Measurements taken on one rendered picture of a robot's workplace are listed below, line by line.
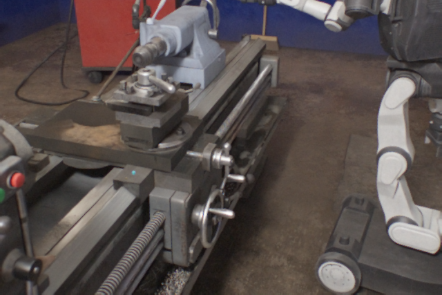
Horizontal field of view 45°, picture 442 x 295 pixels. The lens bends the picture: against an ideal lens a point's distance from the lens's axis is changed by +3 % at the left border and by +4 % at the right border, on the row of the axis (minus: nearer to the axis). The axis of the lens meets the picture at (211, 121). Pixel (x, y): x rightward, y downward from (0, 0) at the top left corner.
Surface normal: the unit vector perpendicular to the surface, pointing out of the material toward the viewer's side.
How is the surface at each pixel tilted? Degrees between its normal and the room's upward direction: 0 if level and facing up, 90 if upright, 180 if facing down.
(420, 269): 0
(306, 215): 0
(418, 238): 90
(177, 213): 90
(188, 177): 90
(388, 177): 90
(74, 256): 36
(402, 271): 0
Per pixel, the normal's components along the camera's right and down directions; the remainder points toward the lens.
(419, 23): 0.15, 0.62
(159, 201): -0.33, 0.41
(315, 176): 0.00, -0.90
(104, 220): 0.55, -0.65
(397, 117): -0.28, 0.75
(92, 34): 0.01, 0.44
